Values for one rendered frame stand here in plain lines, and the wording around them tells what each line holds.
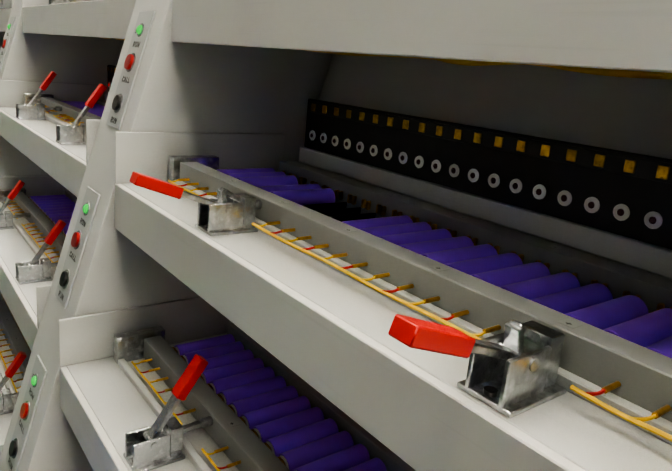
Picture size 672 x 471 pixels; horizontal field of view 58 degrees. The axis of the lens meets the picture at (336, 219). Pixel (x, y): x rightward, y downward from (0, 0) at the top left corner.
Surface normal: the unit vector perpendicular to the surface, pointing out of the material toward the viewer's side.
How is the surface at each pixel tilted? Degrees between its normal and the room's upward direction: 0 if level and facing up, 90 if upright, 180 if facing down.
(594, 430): 16
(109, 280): 90
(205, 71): 90
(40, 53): 90
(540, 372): 90
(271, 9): 106
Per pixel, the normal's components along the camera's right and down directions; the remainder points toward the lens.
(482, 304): -0.80, 0.07
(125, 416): 0.09, -0.97
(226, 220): 0.60, 0.25
